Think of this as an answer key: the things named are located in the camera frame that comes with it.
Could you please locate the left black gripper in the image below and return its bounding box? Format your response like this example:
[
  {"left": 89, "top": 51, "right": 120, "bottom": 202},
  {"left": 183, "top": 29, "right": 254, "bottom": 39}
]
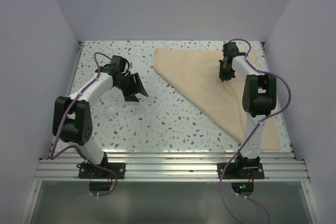
[{"left": 114, "top": 72, "right": 148, "bottom": 102}]

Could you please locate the beige surgical cloth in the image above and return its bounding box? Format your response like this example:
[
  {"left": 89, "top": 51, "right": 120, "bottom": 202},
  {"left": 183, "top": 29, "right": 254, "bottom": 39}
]
[{"left": 152, "top": 48, "right": 281, "bottom": 151}]

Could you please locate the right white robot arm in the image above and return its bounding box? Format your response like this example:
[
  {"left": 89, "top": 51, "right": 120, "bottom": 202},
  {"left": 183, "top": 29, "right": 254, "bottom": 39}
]
[{"left": 219, "top": 40, "right": 277, "bottom": 178}]

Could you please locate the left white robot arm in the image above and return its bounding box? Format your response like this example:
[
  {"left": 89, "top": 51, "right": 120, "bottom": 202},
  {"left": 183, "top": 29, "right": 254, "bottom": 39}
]
[{"left": 50, "top": 56, "right": 149, "bottom": 178}]

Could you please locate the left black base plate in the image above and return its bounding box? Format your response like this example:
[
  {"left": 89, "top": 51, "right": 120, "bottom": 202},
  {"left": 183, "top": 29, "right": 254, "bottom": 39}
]
[{"left": 76, "top": 162, "right": 126, "bottom": 179}]

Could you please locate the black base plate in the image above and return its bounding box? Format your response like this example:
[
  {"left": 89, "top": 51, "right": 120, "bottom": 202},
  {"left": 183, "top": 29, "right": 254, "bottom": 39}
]
[
  {"left": 76, "top": 162, "right": 126, "bottom": 179},
  {"left": 217, "top": 163, "right": 265, "bottom": 179}
]

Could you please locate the aluminium mounting rail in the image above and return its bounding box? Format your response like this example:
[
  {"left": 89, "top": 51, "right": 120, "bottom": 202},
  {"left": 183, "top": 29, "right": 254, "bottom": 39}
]
[{"left": 34, "top": 152, "right": 310, "bottom": 182}]

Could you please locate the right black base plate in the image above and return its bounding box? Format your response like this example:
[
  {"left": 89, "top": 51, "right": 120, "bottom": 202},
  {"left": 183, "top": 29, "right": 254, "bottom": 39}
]
[{"left": 217, "top": 163, "right": 265, "bottom": 179}]

